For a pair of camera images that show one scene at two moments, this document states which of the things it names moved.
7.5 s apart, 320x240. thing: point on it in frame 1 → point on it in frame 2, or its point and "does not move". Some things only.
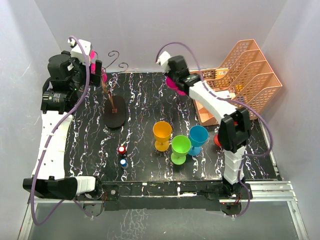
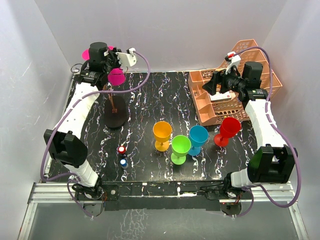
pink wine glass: x=172 y=84 → x=116 y=76
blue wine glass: x=199 y=135 does not move
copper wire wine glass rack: x=114 y=106 does not move
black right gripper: x=169 y=74 → x=218 y=77
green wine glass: x=181 y=146 does not move
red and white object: x=163 y=61 → x=233 y=59
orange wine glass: x=162 y=130 does not move
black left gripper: x=75 y=62 → x=112 y=53
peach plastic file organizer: x=245 y=80 does not move
